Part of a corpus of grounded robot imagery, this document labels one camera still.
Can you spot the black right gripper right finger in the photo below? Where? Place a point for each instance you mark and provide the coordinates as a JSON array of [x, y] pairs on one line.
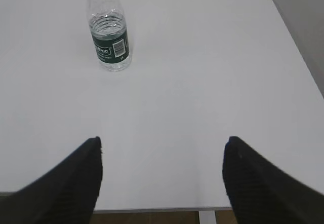
[[259, 192]]

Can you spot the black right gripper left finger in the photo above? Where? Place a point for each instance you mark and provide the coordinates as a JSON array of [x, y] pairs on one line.
[[66, 194]]

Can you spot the clear green-label water bottle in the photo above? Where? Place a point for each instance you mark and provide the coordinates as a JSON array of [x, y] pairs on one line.
[[108, 28]]

